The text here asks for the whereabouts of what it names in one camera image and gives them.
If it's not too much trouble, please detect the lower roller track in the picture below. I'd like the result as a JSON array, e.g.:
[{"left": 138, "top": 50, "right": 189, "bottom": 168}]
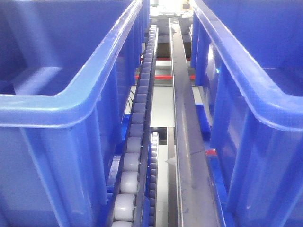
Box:
[{"left": 149, "top": 132, "right": 159, "bottom": 227}]

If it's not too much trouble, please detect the white roller conveyor track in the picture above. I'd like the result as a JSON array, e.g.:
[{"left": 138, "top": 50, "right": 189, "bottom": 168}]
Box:
[{"left": 105, "top": 25, "right": 159, "bottom": 227}]

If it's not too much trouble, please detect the blue target bin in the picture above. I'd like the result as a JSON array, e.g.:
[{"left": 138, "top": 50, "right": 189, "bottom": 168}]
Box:
[{"left": 192, "top": 0, "right": 303, "bottom": 227}]

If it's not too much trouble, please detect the blue bin left of rail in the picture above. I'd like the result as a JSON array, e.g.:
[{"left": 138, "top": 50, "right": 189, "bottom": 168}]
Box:
[{"left": 0, "top": 0, "right": 149, "bottom": 227}]

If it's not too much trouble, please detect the steel divider rail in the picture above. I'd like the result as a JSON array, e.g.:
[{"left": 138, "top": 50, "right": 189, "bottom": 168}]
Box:
[{"left": 169, "top": 18, "right": 221, "bottom": 227}]

